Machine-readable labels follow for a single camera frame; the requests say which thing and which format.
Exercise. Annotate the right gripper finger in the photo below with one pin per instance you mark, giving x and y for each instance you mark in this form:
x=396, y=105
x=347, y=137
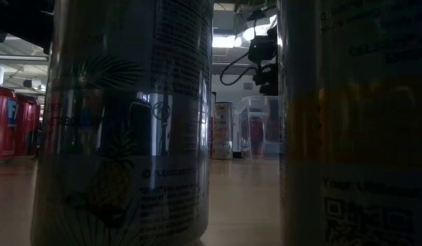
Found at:
x=270, y=89

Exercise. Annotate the dark red soda can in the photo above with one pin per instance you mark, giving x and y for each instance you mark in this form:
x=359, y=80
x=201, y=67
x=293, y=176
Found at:
x=257, y=136
x=27, y=126
x=211, y=136

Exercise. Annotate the slim can orange band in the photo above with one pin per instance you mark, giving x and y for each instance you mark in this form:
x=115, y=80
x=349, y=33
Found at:
x=351, y=136

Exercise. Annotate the bright red soda can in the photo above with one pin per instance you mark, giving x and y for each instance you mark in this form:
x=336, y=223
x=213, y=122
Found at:
x=0, y=130

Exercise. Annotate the slim can pineapple print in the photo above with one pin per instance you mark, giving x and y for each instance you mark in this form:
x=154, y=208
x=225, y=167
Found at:
x=128, y=136

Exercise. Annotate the white ceiling lamp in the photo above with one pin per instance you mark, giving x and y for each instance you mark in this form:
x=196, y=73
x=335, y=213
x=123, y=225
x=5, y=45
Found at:
x=246, y=32

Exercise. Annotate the clear plastic bin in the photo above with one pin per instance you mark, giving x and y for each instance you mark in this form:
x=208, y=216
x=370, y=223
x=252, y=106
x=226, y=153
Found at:
x=239, y=112

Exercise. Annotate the grey ceiling pipe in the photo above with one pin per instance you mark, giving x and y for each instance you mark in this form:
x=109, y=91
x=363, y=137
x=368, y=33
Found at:
x=19, y=58

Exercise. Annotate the bright ceiling light panel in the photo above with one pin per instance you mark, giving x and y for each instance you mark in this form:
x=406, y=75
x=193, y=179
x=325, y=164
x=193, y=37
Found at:
x=224, y=41

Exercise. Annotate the small grey ceiling fixture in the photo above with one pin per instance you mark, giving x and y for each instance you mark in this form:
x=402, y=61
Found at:
x=28, y=83

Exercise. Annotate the grey wall vent grille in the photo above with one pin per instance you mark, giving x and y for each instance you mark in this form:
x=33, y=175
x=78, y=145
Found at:
x=248, y=86

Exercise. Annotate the thin black stand frame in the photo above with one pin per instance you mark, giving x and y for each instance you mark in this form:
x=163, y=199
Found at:
x=214, y=97

